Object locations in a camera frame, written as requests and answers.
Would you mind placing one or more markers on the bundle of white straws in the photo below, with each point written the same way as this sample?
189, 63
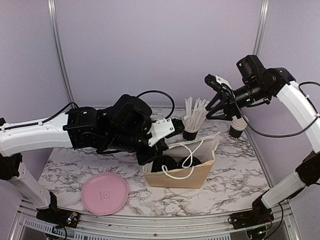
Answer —
195, 113

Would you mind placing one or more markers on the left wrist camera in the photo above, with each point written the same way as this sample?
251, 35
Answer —
164, 128

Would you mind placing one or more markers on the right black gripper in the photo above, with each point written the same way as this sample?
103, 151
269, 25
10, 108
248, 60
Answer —
230, 107

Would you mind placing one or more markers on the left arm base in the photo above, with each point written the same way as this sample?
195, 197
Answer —
55, 215

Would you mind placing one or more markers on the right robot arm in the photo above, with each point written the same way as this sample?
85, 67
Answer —
263, 84

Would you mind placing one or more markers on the left aluminium frame post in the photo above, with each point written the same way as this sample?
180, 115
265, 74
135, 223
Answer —
58, 48

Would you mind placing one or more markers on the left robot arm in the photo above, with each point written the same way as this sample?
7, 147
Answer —
126, 126

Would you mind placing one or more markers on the stack of paper cups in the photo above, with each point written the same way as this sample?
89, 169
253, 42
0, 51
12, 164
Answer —
237, 126

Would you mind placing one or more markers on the black coffee cup lid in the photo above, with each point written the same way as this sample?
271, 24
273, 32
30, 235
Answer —
187, 162

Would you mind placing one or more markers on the black cup holding straws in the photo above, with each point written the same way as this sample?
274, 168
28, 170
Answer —
189, 134

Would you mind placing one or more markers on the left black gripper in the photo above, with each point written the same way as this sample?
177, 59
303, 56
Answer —
161, 146

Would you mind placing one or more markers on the aluminium frame post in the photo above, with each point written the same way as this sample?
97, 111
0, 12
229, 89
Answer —
261, 27
58, 48

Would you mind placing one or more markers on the right aluminium frame post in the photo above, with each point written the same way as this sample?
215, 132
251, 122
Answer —
261, 27

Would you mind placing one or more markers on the brown paper bag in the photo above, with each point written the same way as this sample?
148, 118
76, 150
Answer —
187, 178

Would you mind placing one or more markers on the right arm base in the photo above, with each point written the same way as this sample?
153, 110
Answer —
259, 214

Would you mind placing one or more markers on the pink plate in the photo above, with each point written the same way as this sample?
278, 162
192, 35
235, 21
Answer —
104, 193

